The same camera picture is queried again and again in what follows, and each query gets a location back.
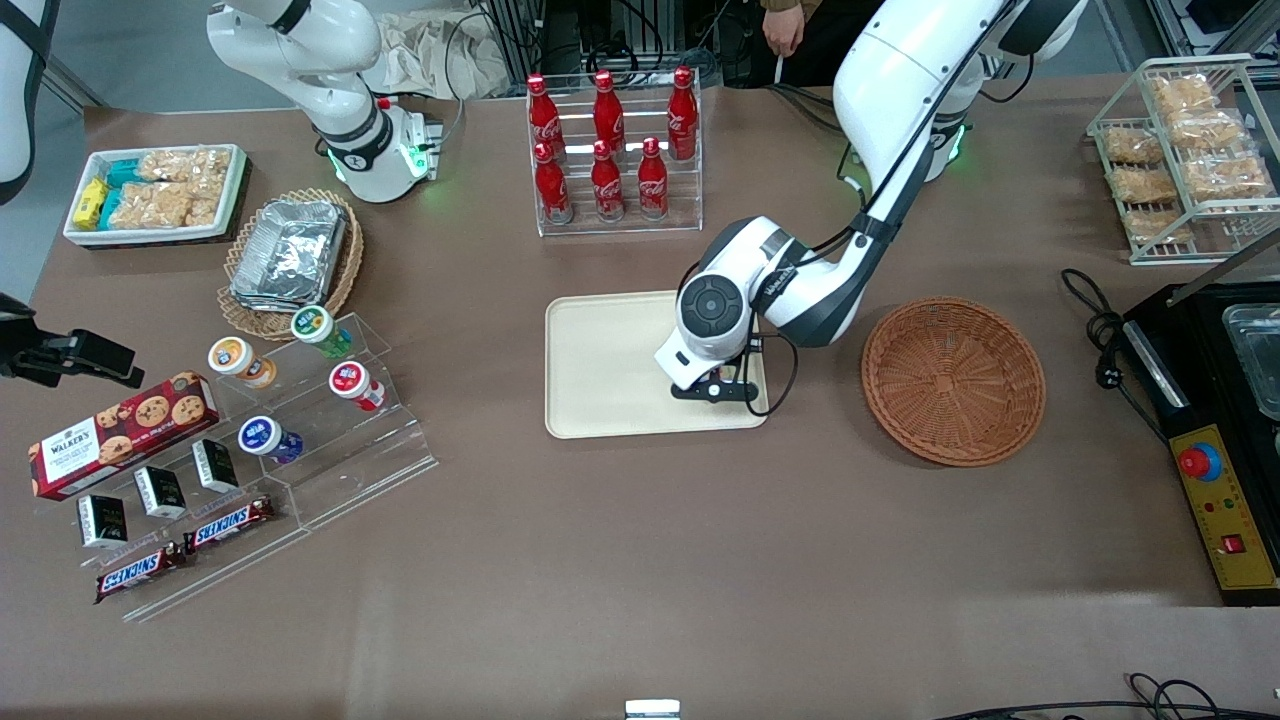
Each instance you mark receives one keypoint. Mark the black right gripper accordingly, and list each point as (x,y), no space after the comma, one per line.
(40,357)

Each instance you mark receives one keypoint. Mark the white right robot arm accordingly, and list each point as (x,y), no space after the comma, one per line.
(340,90)

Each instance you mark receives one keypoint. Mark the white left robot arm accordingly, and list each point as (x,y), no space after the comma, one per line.
(900,60)

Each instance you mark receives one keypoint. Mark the cream plastic tray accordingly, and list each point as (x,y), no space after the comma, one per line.
(605,365)

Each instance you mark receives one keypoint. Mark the round brown wicker basket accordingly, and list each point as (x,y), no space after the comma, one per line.
(953,380)

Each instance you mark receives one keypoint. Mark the flat tan wicker basket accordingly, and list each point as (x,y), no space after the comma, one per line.
(345,270)

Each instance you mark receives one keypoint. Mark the bystander bare hand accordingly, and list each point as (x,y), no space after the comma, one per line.
(783,30)

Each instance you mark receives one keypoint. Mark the red Walkers cookie box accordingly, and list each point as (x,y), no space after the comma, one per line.
(120,435)

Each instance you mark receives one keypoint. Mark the orange lid cup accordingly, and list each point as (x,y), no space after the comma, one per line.
(236,358)

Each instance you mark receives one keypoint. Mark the teal snack packet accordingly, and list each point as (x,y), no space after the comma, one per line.
(125,173)
(110,208)

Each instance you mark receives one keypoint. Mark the small black box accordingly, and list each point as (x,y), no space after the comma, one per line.
(215,466)
(160,492)
(101,521)

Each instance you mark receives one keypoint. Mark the yellow snack packet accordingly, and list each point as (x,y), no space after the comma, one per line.
(90,202)

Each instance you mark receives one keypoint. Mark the clear bag of rice crackers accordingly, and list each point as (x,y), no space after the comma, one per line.
(150,205)
(188,165)
(205,207)

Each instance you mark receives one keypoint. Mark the clear acrylic bottle rack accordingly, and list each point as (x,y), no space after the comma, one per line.
(690,215)

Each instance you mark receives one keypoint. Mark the blue lid cup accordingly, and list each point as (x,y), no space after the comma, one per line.
(264,436)

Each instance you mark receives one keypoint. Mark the red cola bottle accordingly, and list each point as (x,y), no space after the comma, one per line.
(543,110)
(652,185)
(606,105)
(682,110)
(607,188)
(552,190)

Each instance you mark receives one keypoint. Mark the Snickers bar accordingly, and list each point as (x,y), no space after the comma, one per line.
(232,523)
(140,572)

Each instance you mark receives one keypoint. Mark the white rectangular snack bin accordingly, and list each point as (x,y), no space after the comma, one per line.
(238,190)

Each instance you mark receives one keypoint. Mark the stack of foil trays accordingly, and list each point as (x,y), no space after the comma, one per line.
(290,255)

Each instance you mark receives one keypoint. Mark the green lid cup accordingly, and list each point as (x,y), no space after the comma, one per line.
(316,326)

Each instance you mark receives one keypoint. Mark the red lid cup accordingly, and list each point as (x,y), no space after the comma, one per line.
(352,381)

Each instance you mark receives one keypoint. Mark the clear acrylic tiered stand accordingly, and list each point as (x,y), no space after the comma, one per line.
(350,450)

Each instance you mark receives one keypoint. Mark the beige crumpled cloth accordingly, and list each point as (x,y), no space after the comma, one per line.
(440,55)

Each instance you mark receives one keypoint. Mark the clear bag of fried snacks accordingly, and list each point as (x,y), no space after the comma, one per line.
(1227,178)
(1144,184)
(1160,226)
(1183,95)
(1133,145)
(1206,130)

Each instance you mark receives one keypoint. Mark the black appliance with metal bar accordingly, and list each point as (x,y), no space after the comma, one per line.
(1200,340)

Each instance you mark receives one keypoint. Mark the yellow control panel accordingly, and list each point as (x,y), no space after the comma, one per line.
(1235,500)

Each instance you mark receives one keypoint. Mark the metal pan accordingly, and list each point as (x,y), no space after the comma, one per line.
(1258,355)

